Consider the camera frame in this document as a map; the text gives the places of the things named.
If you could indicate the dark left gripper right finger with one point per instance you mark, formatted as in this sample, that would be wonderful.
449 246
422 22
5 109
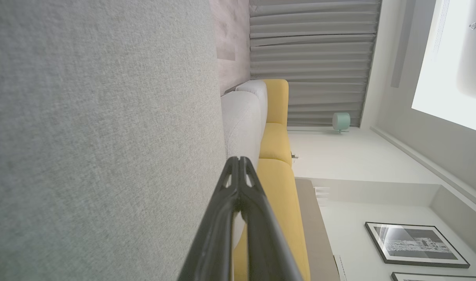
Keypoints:
265 249

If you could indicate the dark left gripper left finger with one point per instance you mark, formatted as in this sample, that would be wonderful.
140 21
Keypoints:
214 242

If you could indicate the yellow sofa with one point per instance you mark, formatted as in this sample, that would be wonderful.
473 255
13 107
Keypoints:
281 187

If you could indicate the grey sofa back cushion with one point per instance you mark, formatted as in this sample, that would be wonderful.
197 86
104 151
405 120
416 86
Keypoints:
242 125
259 97

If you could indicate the black framed picture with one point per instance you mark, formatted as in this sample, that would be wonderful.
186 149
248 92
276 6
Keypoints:
437 278
413 244

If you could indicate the mint green lamp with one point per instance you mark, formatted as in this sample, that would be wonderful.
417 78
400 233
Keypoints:
341 121

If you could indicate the grey sofa seat cushion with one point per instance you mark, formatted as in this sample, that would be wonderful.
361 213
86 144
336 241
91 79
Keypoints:
105 136

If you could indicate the grey pleated curtain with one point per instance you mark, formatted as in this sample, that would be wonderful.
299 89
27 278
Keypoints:
312 58

